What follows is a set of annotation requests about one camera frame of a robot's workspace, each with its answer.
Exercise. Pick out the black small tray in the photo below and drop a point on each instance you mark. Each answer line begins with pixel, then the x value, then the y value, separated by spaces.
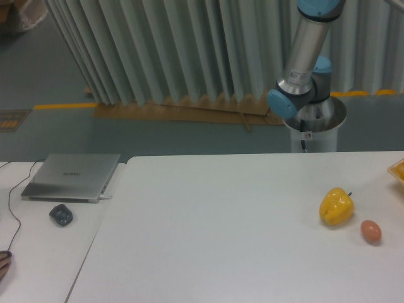
pixel 61 215

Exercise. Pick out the silver closed laptop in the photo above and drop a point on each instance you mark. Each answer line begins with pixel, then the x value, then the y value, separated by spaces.
pixel 72 177

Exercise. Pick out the yellow bell pepper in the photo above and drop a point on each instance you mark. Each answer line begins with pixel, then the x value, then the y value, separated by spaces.
pixel 337 207

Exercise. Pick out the person's hand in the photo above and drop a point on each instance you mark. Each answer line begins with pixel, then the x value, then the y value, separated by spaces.
pixel 5 263

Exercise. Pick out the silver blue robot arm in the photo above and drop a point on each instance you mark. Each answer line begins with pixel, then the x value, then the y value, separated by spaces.
pixel 304 63

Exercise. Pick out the white usb plug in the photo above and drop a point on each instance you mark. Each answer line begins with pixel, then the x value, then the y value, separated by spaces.
pixel 104 197

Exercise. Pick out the pale green folding curtain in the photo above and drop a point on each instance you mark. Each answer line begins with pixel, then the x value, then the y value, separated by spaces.
pixel 150 50

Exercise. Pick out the brown cardboard sheet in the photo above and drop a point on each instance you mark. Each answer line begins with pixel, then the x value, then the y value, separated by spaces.
pixel 247 112

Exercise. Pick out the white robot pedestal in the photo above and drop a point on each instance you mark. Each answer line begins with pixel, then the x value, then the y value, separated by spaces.
pixel 313 142

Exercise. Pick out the brown egg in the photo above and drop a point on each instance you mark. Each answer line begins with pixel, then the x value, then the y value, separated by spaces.
pixel 371 231

